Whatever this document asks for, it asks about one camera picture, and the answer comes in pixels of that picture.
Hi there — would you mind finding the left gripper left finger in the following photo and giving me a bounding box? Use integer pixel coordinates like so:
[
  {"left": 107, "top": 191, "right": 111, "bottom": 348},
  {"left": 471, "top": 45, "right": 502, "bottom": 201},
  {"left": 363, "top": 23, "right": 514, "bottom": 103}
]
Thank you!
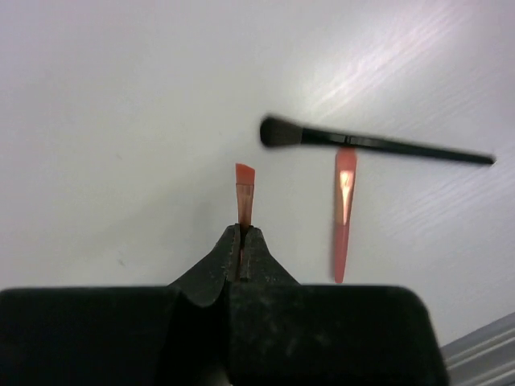
[{"left": 1, "top": 225, "right": 241, "bottom": 385}]

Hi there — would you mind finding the aluminium front rail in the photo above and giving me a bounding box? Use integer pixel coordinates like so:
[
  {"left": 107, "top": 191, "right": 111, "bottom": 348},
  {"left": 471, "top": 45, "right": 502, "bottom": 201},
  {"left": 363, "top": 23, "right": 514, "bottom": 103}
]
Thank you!
[{"left": 442, "top": 314, "right": 515, "bottom": 386}]

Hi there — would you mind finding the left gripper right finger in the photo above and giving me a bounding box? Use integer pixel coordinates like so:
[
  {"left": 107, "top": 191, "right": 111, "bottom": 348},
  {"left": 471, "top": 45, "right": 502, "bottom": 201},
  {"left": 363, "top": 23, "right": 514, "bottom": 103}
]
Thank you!
[{"left": 229, "top": 228, "right": 449, "bottom": 385}]

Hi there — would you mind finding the black powder brush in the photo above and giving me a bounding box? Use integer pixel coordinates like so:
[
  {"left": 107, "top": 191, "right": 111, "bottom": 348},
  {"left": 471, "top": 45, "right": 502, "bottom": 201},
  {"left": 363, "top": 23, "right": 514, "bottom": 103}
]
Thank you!
[{"left": 259, "top": 115, "right": 496, "bottom": 166}]

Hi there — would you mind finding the rose gold brush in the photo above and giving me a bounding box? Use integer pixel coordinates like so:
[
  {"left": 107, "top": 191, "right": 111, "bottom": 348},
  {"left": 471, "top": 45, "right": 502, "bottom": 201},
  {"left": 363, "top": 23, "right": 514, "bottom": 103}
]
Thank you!
[{"left": 333, "top": 149, "right": 357, "bottom": 284}]

